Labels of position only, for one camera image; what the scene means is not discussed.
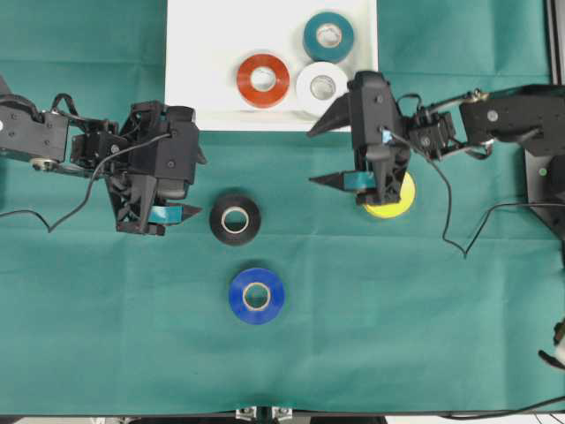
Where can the white plastic case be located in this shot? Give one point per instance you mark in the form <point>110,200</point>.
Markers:
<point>206,41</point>

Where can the white tape roll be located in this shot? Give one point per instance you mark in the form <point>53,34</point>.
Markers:
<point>318,85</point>

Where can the yellow tape roll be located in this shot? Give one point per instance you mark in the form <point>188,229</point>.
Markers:
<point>393,210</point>

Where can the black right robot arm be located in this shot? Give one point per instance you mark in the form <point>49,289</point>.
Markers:
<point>531,116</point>

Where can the red tape roll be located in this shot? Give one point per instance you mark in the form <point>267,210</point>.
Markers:
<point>263,80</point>

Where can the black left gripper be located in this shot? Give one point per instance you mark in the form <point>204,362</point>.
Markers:
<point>126,159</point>

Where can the metal table clamp bracket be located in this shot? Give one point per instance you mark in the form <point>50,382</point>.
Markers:
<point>264,414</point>

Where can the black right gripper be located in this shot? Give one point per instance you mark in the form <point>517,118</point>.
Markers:
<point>429,132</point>

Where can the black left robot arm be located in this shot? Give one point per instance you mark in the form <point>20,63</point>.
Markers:
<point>44,138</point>

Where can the teal tape roll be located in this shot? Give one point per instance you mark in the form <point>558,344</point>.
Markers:
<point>328,37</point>

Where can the black tape roll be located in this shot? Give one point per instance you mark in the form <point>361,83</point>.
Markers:
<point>235,219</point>

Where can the blue tape roll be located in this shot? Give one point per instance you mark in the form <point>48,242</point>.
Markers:
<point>256,296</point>

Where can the white object at table edge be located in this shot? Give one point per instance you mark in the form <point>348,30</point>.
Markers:
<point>557,358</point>

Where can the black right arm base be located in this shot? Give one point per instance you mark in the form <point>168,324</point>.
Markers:
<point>545,184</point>

